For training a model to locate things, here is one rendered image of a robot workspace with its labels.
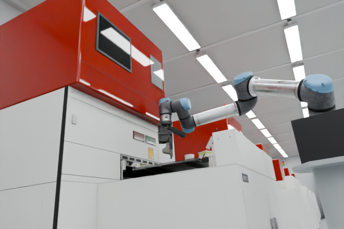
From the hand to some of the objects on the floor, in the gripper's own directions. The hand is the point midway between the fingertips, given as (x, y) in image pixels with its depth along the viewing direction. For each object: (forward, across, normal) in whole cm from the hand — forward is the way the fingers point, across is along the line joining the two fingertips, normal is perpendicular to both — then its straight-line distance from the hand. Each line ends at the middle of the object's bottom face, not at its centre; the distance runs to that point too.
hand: (172, 156), depth 155 cm
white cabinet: (+97, +4, +16) cm, 99 cm away
